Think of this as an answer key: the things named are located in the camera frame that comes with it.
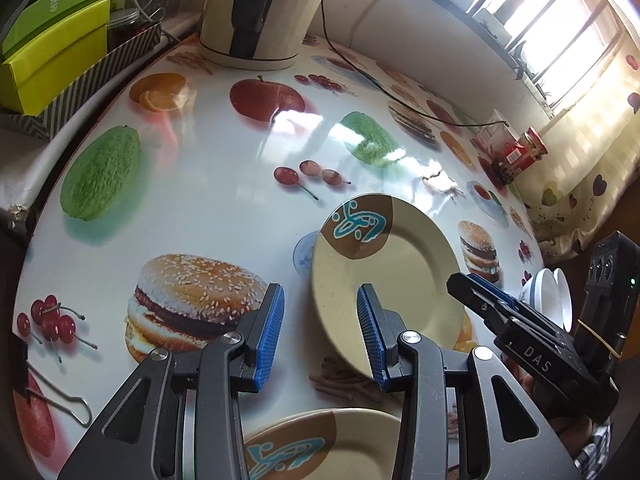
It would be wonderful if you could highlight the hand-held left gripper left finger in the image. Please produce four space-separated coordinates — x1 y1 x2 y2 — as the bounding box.
57 282 286 480

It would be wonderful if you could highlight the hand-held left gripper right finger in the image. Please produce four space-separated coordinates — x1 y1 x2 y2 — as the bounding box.
356 283 581 480

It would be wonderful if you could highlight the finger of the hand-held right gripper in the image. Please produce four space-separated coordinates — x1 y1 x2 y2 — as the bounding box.
446 272 511 335
469 274 540 322

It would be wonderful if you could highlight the white bowl with beige outside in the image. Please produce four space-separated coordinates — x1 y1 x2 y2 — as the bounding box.
520 268 562 333

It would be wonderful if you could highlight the white bowl with brown stripe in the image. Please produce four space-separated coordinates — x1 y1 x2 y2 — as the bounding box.
551 268 572 333

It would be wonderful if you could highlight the beige plate with blue pattern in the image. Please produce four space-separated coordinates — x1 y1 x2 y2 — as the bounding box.
311 193 467 377
243 407 407 480

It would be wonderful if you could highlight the person's right forearm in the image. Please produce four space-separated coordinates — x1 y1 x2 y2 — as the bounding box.
572 420 617 480

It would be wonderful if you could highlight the person's right hand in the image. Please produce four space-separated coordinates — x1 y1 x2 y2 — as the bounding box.
547 405 608 461

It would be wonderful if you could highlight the red label glass jar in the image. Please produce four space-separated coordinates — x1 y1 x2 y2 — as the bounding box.
495 127 549 184

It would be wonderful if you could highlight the red and white carton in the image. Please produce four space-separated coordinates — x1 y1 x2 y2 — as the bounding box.
472 110 521 162

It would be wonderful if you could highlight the fruit printed tablecloth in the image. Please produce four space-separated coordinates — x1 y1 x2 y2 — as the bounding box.
10 30 549 480

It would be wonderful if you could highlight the heart printed curtain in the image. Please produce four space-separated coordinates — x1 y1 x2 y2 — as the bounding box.
520 35 640 262

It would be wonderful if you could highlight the black binder clip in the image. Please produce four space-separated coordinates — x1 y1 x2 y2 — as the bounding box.
10 342 94 429

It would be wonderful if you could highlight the barred window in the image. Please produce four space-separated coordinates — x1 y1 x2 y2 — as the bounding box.
390 0 628 117

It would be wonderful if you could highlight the striped storage basket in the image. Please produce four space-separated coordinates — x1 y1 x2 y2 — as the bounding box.
0 21 164 142

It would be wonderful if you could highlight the cream electric kettle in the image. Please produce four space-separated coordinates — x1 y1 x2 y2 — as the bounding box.
198 0 341 72

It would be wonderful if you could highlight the lime green box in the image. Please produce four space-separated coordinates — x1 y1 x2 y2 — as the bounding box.
0 0 112 116

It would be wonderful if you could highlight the black power cable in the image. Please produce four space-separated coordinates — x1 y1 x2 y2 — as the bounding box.
320 0 508 128

